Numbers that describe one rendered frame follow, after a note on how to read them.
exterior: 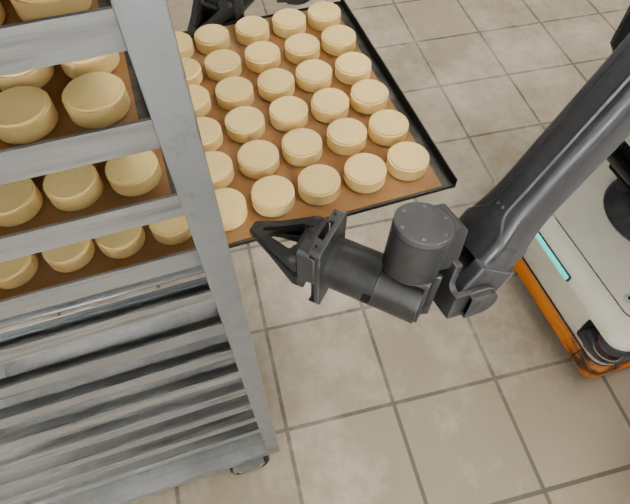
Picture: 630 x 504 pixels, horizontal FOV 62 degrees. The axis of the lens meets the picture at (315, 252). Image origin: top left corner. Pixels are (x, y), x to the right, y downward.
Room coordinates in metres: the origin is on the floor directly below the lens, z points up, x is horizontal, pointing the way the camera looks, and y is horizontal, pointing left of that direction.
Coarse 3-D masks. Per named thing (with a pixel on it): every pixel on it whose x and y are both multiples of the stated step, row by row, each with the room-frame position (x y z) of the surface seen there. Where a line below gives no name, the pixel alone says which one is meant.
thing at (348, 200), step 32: (320, 32) 0.70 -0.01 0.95; (288, 64) 0.63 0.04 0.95; (256, 96) 0.56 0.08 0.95; (224, 128) 0.50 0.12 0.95; (320, 128) 0.50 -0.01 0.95; (320, 160) 0.45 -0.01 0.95; (384, 160) 0.45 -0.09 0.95; (352, 192) 0.39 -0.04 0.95; (384, 192) 0.39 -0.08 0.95; (416, 192) 0.39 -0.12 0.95; (96, 256) 0.31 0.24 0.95; (160, 256) 0.31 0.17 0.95; (32, 288) 0.27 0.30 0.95
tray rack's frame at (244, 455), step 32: (160, 320) 0.61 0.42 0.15; (192, 320) 0.61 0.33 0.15; (64, 352) 0.52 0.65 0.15; (160, 352) 0.52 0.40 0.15; (64, 384) 0.43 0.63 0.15; (160, 384) 0.43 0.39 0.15; (224, 384) 0.43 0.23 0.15; (224, 448) 0.28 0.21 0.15; (256, 448) 0.28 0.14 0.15; (128, 480) 0.21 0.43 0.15; (160, 480) 0.21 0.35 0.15; (192, 480) 0.21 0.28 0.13
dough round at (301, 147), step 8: (304, 128) 0.48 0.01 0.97; (288, 136) 0.47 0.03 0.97; (296, 136) 0.47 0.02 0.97; (304, 136) 0.47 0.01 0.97; (312, 136) 0.47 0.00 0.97; (288, 144) 0.45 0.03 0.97; (296, 144) 0.45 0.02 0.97; (304, 144) 0.45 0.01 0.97; (312, 144) 0.45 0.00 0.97; (320, 144) 0.46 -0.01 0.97; (288, 152) 0.44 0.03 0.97; (296, 152) 0.44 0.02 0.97; (304, 152) 0.44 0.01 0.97; (312, 152) 0.44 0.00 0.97; (320, 152) 0.45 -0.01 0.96; (288, 160) 0.44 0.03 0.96; (296, 160) 0.43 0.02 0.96; (304, 160) 0.43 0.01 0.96; (312, 160) 0.44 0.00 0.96
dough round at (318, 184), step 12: (312, 168) 0.41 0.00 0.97; (324, 168) 0.41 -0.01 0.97; (300, 180) 0.40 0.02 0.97; (312, 180) 0.40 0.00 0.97; (324, 180) 0.40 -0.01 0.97; (336, 180) 0.40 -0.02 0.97; (300, 192) 0.39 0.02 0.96; (312, 192) 0.38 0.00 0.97; (324, 192) 0.38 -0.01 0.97; (336, 192) 0.38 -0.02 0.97; (312, 204) 0.37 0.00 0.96; (324, 204) 0.37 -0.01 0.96
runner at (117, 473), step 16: (224, 432) 0.30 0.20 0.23; (240, 432) 0.30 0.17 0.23; (256, 432) 0.30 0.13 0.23; (176, 448) 0.26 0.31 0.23; (192, 448) 0.26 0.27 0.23; (208, 448) 0.26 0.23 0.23; (128, 464) 0.23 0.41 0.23; (144, 464) 0.23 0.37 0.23; (160, 464) 0.23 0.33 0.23; (80, 480) 0.20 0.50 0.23; (96, 480) 0.20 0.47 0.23; (112, 480) 0.20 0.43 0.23; (32, 496) 0.17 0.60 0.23; (48, 496) 0.17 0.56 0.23; (64, 496) 0.16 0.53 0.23
